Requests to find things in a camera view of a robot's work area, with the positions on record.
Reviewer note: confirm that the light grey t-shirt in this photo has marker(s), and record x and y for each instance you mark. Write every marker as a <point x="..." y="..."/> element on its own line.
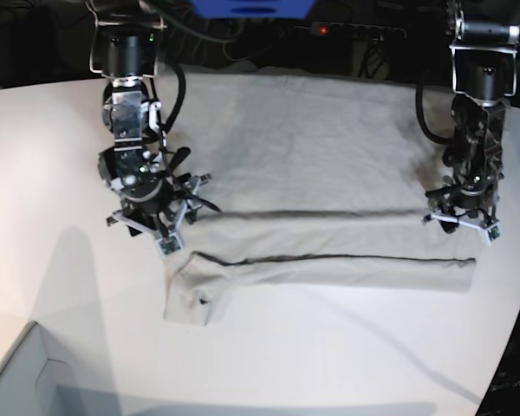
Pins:
<point x="319" y="181"/>

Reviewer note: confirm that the grey bin at corner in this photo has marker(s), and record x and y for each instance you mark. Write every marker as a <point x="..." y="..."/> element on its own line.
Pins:
<point x="41" y="376"/>

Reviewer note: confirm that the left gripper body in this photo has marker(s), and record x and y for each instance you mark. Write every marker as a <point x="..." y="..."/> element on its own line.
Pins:
<point x="469" y="208"/>

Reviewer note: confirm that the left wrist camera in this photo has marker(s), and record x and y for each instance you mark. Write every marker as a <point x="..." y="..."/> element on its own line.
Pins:
<point x="491" y="232"/>

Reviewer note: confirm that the blue box at top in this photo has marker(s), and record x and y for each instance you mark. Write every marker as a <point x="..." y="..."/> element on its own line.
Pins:
<point x="292" y="9"/>

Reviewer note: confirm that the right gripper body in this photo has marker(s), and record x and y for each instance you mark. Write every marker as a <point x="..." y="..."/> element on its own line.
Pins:
<point x="163" y="213"/>

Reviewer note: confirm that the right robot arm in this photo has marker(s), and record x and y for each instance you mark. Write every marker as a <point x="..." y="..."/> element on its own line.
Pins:
<point x="125" y="52"/>

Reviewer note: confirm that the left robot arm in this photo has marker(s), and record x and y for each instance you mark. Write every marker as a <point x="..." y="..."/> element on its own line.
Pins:
<point x="484" y="77"/>

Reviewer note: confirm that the black power strip red light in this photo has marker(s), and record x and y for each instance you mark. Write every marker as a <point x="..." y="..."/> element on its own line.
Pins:
<point x="358" y="32"/>

